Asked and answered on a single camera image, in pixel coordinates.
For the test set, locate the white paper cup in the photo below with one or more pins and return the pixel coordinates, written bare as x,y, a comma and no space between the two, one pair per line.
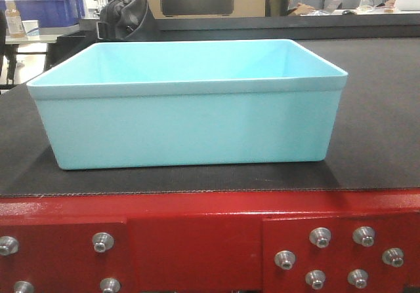
31,27

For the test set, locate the black backpack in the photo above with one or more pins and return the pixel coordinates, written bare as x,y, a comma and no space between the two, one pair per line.
127,20

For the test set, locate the light blue plastic bin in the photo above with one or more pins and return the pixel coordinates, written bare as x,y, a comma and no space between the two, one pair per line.
118,105

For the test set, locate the red conveyor frame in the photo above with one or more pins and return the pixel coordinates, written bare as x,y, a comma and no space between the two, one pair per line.
212,242

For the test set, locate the black conveyor belt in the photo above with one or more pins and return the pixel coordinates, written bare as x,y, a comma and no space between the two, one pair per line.
374,145

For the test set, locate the blue crate on table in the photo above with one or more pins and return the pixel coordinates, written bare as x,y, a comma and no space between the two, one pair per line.
51,13

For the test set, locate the plastic drink bottle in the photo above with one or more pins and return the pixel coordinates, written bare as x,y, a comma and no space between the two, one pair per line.
13,19

